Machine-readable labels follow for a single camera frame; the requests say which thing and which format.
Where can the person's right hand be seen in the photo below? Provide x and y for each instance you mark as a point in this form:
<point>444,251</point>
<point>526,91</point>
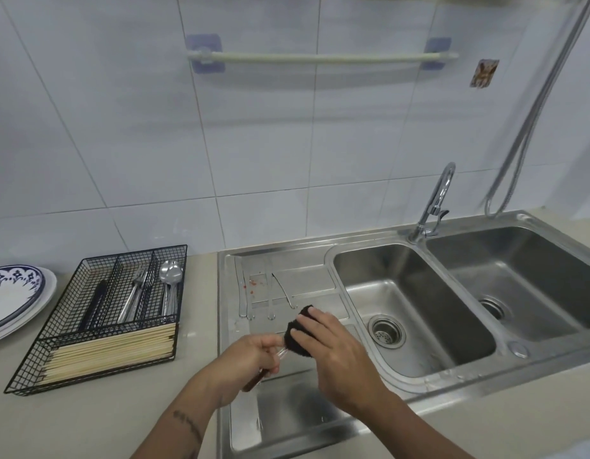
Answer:
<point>343,358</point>

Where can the person's left hand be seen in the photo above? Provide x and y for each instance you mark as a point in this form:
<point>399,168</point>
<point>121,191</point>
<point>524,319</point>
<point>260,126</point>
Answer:
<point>247,358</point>

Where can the person's left thumb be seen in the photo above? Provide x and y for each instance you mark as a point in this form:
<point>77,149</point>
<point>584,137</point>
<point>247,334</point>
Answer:
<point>271,341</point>

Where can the person's right thumb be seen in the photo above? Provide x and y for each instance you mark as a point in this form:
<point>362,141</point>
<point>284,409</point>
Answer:
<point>302,333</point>

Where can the black scrubbing sponge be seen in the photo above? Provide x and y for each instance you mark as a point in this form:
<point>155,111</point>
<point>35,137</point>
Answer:
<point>295,344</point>

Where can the person's left forearm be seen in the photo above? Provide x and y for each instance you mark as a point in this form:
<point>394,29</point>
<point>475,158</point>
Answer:
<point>185,420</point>

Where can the person's right forearm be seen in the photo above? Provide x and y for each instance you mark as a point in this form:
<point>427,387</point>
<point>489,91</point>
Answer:
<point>410,434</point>

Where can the round metal drain strainer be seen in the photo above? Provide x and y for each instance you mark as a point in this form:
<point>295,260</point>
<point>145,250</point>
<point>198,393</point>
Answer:
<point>492,308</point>
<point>387,332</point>

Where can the metal spoon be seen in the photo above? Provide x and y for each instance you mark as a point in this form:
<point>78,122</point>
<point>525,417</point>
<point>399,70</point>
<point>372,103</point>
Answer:
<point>166,274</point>
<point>177,273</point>

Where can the stainless steel double sink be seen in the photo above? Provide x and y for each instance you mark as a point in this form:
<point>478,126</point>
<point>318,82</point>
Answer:
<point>419,291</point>

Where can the metal fork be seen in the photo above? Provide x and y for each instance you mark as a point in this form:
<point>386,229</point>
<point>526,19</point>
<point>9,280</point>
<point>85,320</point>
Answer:
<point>141,293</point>
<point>130,298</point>

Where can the bundle of wooden chopsticks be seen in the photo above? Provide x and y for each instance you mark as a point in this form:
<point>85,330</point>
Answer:
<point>113,351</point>

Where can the chrome kitchen faucet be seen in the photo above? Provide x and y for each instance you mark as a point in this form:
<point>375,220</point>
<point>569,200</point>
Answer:
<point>433,200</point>

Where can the plain white plate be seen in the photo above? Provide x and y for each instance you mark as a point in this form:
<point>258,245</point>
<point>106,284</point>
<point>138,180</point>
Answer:
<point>48,293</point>

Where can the blue patterned white plate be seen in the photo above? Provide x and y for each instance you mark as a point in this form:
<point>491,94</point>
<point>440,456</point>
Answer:
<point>12,293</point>

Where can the white towel bar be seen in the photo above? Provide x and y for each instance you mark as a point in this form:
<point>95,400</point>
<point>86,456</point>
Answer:
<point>323,57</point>

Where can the brown wall sticker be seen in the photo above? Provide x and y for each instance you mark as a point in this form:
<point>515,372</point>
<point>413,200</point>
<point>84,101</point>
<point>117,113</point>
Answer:
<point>484,73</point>

